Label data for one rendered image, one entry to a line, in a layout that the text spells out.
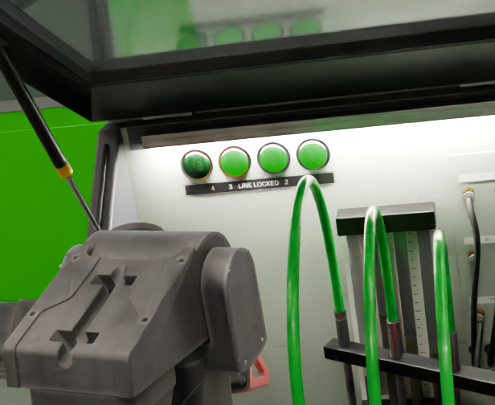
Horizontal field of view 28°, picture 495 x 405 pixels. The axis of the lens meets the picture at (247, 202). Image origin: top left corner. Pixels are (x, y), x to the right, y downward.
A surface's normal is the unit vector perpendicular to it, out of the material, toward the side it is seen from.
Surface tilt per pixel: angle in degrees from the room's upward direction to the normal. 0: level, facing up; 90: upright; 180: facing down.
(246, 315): 90
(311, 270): 90
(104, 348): 13
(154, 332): 90
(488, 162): 90
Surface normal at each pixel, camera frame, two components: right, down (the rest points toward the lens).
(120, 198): 0.97, -0.08
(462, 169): -0.18, 0.36
